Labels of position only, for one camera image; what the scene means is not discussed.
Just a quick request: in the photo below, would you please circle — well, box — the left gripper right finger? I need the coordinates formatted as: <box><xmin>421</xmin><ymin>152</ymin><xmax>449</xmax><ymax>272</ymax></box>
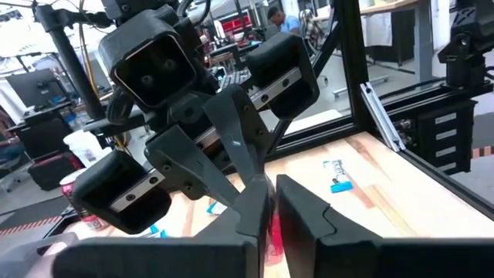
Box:
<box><xmin>276</xmin><ymin>173</ymin><xmax>494</xmax><ymax>278</ymax></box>

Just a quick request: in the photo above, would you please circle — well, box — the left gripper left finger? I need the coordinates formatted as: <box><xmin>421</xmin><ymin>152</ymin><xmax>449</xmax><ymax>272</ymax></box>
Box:
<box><xmin>52</xmin><ymin>174</ymin><xmax>272</xmax><ymax>278</ymax></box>

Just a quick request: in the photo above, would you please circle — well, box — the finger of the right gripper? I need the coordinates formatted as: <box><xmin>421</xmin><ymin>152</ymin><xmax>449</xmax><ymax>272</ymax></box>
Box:
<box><xmin>144</xmin><ymin>124</ymin><xmax>241</xmax><ymax>209</ymax></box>
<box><xmin>202</xmin><ymin>83</ymin><xmax>272</xmax><ymax>185</ymax></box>

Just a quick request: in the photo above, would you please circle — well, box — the white blue Hershey's candy bar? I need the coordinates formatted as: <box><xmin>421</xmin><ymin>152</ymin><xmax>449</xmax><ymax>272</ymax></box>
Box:
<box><xmin>206</xmin><ymin>200</ymin><xmax>228</xmax><ymax>215</ymax></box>
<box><xmin>148</xmin><ymin>225</ymin><xmax>171</xmax><ymax>239</ymax></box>
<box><xmin>323</xmin><ymin>158</ymin><xmax>354</xmax><ymax>194</ymax></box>

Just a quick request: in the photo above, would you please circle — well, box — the red gummy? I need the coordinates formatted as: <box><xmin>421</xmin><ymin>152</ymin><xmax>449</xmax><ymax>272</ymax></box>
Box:
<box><xmin>266</xmin><ymin>181</ymin><xmax>286</xmax><ymax>268</ymax></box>

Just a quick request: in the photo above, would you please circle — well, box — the red soda can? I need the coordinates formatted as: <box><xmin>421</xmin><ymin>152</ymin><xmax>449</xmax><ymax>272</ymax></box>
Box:
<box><xmin>59</xmin><ymin>169</ymin><xmax>109</xmax><ymax>232</ymax></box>

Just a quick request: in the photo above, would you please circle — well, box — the black red bag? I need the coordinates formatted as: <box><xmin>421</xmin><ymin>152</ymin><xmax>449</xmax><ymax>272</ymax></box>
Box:
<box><xmin>29</xmin><ymin>152</ymin><xmax>84</xmax><ymax>192</ymax></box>

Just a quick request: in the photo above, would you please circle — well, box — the grey translucent plastic bin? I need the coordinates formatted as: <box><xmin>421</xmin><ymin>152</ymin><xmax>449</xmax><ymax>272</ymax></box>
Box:
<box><xmin>0</xmin><ymin>231</ymin><xmax>78</xmax><ymax>278</ymax></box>

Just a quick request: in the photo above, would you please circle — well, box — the person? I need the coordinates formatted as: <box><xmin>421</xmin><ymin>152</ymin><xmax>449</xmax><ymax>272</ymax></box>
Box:
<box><xmin>0</xmin><ymin>111</ymin><xmax>24</xmax><ymax>163</ymax></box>
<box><xmin>268</xmin><ymin>5</ymin><xmax>302</xmax><ymax>38</ymax></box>

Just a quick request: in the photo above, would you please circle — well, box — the black diagonal pole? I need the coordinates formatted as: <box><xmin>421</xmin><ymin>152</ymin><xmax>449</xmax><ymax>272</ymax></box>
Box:
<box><xmin>34</xmin><ymin>3</ymin><xmax>107</xmax><ymax>120</ymax></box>

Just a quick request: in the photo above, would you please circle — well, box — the black computer monitor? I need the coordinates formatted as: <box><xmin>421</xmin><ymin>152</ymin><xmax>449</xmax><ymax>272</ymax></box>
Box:
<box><xmin>5</xmin><ymin>68</ymin><xmax>66</xmax><ymax>109</ymax></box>

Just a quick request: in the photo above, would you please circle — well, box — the silver aluminium strut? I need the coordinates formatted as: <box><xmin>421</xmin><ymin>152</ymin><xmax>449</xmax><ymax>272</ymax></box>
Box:
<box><xmin>359</xmin><ymin>81</ymin><xmax>406</xmax><ymax>152</ymax></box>

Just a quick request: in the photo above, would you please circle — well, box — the wooden top standing desk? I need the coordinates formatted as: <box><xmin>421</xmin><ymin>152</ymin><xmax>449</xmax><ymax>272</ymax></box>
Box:
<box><xmin>358</xmin><ymin>0</ymin><xmax>435</xmax><ymax>84</ymax></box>

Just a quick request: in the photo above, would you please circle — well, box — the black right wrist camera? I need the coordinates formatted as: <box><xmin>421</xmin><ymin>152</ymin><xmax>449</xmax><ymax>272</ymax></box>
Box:
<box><xmin>98</xmin><ymin>7</ymin><xmax>209</xmax><ymax>113</ymax></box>

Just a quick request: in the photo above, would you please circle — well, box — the black aluminium rig frame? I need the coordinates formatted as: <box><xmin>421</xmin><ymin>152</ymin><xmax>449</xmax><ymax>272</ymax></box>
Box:
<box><xmin>269</xmin><ymin>0</ymin><xmax>494</xmax><ymax>221</ymax></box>

